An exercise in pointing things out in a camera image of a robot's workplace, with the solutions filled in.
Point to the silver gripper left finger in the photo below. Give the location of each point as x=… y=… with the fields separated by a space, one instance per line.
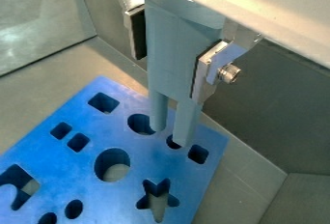
x=135 y=24

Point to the blue shape sorting board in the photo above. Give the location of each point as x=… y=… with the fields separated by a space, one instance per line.
x=92 y=166

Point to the light blue square-circle peg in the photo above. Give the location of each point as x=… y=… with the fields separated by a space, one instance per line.
x=181 y=29

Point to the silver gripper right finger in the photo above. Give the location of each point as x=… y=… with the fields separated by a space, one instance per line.
x=215 y=66

